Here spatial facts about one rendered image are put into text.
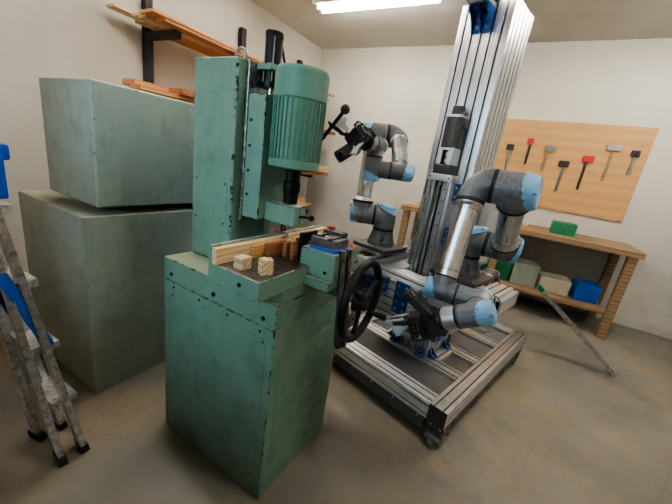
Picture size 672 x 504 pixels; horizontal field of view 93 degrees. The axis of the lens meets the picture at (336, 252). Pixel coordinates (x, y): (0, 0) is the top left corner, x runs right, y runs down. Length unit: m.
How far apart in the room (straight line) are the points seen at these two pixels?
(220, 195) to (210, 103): 0.32
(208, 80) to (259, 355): 0.95
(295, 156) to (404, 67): 3.76
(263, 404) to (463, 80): 1.67
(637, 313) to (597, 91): 2.30
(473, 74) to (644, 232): 3.00
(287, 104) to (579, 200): 3.62
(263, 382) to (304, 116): 0.87
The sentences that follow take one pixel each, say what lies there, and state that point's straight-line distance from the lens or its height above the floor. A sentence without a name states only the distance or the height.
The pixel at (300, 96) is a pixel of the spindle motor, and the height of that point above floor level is 1.42.
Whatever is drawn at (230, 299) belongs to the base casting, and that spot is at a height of 0.75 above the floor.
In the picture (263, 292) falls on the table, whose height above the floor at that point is 0.87.
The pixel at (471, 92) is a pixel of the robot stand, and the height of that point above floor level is 1.64.
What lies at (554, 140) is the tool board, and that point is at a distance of 4.28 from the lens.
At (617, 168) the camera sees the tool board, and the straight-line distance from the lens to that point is 4.32.
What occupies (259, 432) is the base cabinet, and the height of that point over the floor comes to 0.30.
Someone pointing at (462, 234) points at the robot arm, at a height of 1.07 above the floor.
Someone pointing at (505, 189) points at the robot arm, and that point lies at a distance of 1.18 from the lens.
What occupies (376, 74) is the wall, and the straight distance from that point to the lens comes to 4.87.
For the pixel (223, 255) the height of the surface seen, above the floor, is 0.93.
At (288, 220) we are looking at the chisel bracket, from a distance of 1.14.
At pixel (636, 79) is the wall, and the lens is 4.45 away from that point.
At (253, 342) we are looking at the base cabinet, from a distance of 1.12.
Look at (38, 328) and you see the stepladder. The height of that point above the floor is 0.59.
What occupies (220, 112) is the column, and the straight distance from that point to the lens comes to 1.27.
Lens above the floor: 1.25
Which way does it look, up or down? 16 degrees down
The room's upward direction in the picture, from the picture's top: 8 degrees clockwise
